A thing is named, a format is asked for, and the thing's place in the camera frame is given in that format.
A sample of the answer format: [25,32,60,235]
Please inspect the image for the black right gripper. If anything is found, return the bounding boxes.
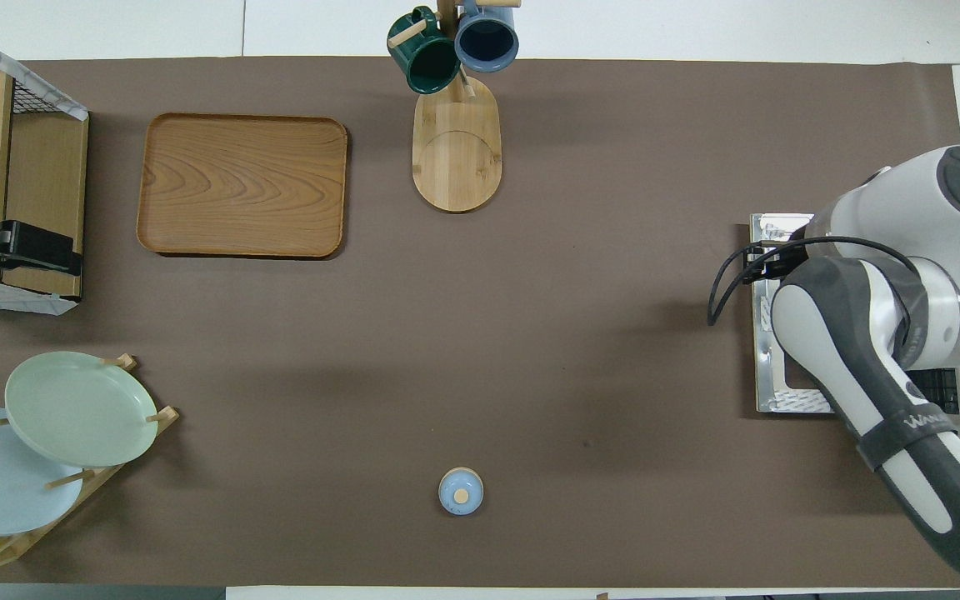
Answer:
[742,240,810,284]

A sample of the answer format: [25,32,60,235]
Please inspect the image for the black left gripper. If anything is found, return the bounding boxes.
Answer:
[0,198,83,280]

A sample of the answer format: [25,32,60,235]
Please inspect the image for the wooden plate rack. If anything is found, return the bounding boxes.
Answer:
[0,354,180,572]

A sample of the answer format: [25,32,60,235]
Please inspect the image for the pale green plate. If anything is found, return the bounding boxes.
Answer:
[4,351,159,468]

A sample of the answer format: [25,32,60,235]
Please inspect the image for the brown table mat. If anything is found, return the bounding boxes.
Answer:
[0,56,960,589]

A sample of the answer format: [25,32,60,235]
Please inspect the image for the wooden serving tray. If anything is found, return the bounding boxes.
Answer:
[136,112,349,260]

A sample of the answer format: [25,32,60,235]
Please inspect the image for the wooden mug tree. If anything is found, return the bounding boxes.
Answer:
[387,0,523,214]

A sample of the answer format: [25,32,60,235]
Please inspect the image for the blue mug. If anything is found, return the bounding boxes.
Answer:
[453,0,520,73]

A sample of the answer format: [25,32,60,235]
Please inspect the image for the dark green mug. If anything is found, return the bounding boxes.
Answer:
[387,7,462,95]

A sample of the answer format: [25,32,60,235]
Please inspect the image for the wood and wire shelf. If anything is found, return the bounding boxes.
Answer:
[0,18,90,316]

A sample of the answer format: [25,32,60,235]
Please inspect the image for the metal wire oven rack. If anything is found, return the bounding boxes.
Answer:
[913,367,960,415]

